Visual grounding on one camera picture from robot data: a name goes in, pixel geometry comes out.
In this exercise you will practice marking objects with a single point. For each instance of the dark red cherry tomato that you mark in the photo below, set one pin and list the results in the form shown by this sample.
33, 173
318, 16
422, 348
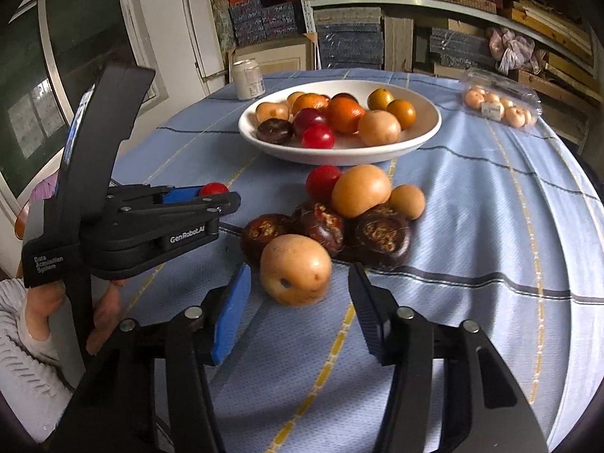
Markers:
306, 120

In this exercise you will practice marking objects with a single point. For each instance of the tan oval fruit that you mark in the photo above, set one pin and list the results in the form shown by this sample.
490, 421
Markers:
361, 191

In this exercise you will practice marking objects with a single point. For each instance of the deep orange tangerine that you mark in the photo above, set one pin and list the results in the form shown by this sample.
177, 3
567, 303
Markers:
347, 115

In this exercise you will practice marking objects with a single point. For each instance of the beige cardboard box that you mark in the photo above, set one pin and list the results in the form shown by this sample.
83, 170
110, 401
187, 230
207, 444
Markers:
278, 56

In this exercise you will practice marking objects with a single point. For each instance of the dark water chestnut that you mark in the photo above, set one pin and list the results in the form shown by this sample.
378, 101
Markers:
273, 132
259, 238
382, 238
325, 226

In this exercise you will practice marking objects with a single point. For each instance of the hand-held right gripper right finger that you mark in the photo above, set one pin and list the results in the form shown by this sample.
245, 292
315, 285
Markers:
373, 321

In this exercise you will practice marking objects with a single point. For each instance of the pink plastic bag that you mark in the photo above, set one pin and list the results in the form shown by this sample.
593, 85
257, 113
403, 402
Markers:
512, 49

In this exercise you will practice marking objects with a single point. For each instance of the large orange tangerine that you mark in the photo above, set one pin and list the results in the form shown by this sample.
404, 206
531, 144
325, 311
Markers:
311, 102

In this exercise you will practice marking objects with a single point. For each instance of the yellow orange round fruit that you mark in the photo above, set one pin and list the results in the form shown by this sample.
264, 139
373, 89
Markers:
401, 111
380, 99

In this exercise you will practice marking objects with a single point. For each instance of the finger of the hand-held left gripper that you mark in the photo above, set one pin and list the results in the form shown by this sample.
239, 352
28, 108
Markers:
222, 204
181, 194

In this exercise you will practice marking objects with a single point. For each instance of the dark glass window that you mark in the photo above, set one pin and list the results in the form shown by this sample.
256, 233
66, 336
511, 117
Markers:
71, 33

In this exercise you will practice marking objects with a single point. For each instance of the small tan round fruit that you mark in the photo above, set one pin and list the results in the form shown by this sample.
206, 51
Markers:
293, 99
407, 201

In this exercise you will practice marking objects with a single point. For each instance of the blue checked tablecloth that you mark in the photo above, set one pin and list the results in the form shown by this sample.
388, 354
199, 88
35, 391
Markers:
472, 245

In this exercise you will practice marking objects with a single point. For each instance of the person's left hand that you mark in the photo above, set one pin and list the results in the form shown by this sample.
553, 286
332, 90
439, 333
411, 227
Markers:
40, 311

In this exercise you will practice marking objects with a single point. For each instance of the brown wooden chair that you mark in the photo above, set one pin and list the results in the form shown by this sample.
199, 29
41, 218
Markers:
20, 224

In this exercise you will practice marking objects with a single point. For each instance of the grey mottled board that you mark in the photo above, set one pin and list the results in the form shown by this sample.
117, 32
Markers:
219, 4

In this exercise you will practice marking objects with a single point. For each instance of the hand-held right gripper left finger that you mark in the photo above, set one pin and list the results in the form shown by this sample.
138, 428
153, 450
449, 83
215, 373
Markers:
231, 316

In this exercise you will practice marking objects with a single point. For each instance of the clear clamshell fruit box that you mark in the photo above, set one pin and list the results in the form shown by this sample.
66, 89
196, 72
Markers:
500, 104

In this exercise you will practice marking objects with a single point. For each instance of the person's left forearm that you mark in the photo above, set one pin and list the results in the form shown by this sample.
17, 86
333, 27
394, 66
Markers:
19, 363

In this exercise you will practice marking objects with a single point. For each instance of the white drink can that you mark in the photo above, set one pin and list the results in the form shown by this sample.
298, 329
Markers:
247, 80

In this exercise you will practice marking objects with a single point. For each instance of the pile of blue floral boxes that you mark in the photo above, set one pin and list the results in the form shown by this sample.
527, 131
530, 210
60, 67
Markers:
257, 14

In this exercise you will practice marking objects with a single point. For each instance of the white wooden slat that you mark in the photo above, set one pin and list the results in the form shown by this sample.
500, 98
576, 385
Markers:
193, 28

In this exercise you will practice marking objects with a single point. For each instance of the white oval bowl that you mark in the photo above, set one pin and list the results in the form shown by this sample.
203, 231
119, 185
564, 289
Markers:
358, 153

